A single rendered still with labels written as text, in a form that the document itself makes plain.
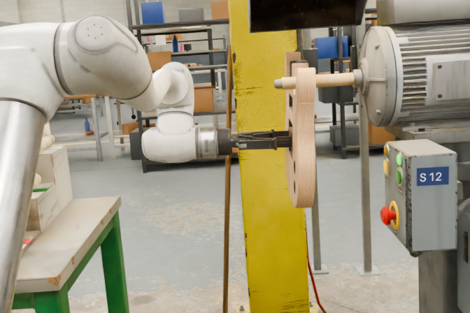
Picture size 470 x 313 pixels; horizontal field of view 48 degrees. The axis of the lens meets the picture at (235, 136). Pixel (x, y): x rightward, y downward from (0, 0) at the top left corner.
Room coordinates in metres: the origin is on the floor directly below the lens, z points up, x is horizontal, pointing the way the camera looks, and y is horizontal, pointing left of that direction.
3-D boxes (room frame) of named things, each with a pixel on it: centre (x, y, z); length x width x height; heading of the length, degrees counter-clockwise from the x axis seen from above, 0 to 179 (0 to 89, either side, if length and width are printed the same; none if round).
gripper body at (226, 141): (1.46, 0.00, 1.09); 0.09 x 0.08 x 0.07; 89
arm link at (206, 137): (1.46, 0.08, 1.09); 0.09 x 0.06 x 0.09; 179
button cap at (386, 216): (1.06, -0.32, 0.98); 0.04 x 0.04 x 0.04; 89
